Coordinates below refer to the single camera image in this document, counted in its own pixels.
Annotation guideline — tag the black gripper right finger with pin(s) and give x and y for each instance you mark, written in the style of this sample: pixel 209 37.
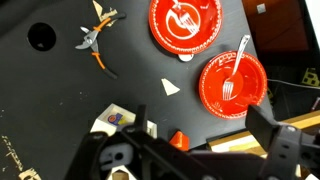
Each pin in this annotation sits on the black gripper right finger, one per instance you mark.
pixel 264 129

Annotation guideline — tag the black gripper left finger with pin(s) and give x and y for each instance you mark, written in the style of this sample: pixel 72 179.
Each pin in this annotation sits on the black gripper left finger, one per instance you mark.
pixel 140 123

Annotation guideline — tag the silver table fork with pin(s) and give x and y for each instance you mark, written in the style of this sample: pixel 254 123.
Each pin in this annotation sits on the silver table fork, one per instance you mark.
pixel 233 71

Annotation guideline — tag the far orange bowl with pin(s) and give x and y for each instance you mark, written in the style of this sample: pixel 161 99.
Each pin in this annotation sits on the far orange bowl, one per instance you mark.
pixel 250 85

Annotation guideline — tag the orange bowl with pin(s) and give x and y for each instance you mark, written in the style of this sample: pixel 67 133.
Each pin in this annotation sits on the orange bowl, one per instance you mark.
pixel 173 36
pixel 250 85

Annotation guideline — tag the near orange bowl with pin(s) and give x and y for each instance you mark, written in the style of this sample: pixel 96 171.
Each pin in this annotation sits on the near orange bowl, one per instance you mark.
pixel 173 36

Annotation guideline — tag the silver fork in near bowl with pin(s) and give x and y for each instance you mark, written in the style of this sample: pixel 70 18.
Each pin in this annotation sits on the silver fork in near bowl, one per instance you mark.
pixel 185 18

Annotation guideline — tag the wooden shape sorter box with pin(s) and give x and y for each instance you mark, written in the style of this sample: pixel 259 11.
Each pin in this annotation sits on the wooden shape sorter box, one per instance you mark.
pixel 111 119

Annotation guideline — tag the tan tape scrap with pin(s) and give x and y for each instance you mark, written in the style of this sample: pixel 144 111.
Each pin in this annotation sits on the tan tape scrap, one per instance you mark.
pixel 169 87

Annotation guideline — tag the small orange block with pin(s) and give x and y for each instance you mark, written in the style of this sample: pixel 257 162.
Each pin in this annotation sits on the small orange block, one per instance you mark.
pixel 180 141

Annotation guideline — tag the orange handled pliers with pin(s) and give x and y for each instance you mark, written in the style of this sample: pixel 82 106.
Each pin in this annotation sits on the orange handled pliers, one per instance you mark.
pixel 90 41

